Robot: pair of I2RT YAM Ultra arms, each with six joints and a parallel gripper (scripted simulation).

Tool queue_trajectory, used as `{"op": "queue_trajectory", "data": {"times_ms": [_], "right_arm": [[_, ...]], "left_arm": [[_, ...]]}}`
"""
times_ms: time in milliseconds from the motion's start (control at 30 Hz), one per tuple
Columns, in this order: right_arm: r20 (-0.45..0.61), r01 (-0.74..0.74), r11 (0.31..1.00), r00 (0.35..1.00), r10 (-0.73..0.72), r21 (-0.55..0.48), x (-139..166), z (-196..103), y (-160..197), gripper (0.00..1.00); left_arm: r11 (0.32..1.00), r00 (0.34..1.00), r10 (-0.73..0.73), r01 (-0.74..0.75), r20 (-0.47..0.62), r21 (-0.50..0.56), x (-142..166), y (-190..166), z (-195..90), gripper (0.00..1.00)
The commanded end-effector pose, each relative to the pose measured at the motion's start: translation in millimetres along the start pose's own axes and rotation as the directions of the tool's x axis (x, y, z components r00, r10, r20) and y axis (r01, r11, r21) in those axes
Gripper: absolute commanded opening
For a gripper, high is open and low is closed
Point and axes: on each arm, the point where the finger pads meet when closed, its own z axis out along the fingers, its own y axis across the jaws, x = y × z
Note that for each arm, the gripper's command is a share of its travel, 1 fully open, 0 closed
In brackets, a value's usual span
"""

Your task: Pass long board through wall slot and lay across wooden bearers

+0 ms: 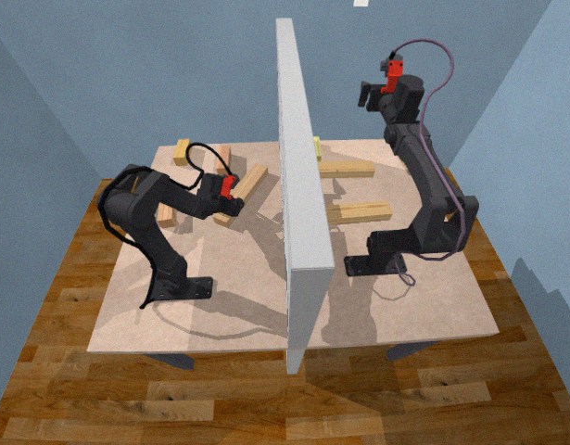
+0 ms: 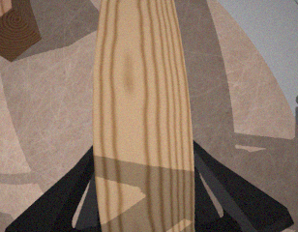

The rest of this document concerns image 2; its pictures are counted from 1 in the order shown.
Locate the grey panel wall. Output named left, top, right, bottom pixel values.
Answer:
left=217, top=0, right=298, bottom=125

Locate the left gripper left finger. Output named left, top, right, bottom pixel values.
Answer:
left=5, top=145, right=102, bottom=232

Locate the light brown wooden board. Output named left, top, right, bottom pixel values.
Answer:
left=92, top=0, right=194, bottom=232

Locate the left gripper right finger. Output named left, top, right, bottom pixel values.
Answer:
left=193, top=140, right=294, bottom=232

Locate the short wooden block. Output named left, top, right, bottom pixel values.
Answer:
left=0, top=0, right=42, bottom=62

